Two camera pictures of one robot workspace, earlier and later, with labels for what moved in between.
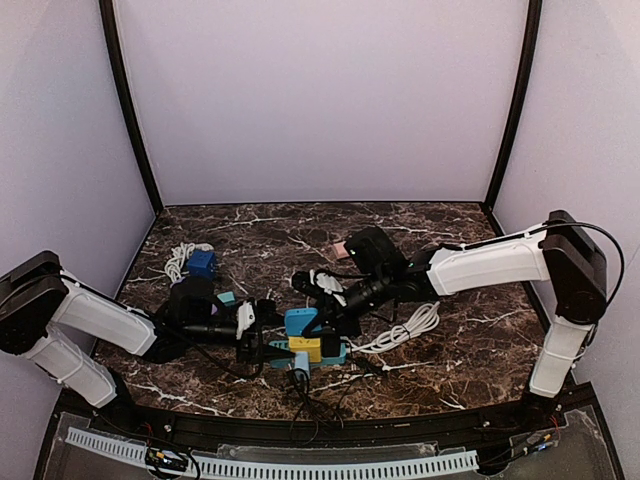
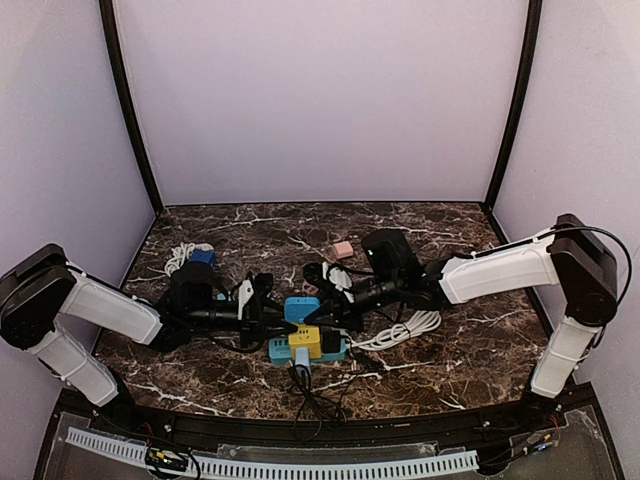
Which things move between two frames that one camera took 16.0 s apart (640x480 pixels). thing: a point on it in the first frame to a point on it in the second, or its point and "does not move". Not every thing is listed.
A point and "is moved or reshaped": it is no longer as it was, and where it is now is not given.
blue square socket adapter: x=297 y=319 is moved or reshaped
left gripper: x=256 y=337 to x=255 y=315
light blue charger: x=301 y=360 does not move
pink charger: x=340 y=250 does not move
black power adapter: x=330 y=342 does not move
